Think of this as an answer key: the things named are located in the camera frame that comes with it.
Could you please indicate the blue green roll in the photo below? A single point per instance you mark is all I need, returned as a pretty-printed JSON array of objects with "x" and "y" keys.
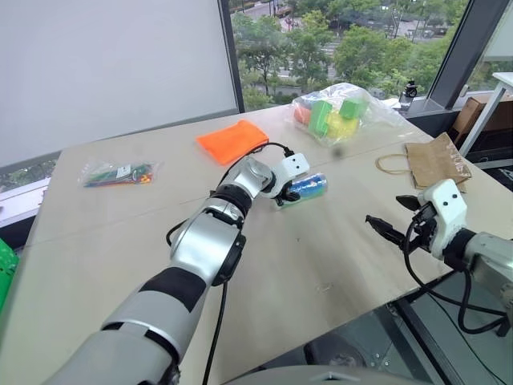
[{"x": 312, "y": 186}]

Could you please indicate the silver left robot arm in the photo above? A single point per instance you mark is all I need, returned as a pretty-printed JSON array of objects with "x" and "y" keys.
[{"x": 200, "y": 244}]

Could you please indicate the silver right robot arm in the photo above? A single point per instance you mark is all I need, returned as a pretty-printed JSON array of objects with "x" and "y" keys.
[{"x": 489, "y": 256}]

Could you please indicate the cardboard box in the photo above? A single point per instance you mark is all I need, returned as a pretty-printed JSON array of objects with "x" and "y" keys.
[{"x": 479, "y": 114}]

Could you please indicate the small black figure on sill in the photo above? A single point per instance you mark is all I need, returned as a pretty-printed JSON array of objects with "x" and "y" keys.
[{"x": 410, "y": 90}]

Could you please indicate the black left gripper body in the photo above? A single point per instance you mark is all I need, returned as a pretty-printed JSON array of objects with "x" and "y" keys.
[{"x": 280, "y": 191}]

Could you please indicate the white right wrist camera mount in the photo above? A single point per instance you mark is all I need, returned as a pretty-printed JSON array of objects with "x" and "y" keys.
[{"x": 445, "y": 212}]

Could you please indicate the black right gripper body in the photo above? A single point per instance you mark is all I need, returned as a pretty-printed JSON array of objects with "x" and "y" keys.
[{"x": 425, "y": 224}]

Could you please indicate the black window frame post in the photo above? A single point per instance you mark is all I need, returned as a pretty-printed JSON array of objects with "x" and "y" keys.
[{"x": 234, "y": 52}]

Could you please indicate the plastic bag of coloured blocks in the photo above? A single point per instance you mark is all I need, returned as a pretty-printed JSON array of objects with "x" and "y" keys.
[{"x": 340, "y": 114}]

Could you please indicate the green basket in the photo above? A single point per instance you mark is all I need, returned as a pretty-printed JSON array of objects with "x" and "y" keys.
[{"x": 6, "y": 268}]

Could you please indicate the orange cloth pouch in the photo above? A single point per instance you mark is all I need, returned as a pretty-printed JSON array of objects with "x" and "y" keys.
[{"x": 232, "y": 140}]

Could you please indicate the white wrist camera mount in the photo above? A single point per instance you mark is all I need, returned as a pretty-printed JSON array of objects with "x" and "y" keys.
[
  {"x": 445, "y": 212},
  {"x": 296, "y": 164}
]

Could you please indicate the brown paper bag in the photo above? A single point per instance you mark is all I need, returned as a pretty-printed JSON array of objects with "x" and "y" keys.
[{"x": 439, "y": 164}]

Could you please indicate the dark slanted window frame post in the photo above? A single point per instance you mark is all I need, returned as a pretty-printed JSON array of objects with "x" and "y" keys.
[{"x": 459, "y": 52}]

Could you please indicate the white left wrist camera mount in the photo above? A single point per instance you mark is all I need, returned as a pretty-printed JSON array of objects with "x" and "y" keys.
[{"x": 296, "y": 164}]

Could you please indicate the white side desk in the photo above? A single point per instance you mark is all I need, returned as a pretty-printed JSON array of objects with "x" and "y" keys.
[{"x": 504, "y": 80}]

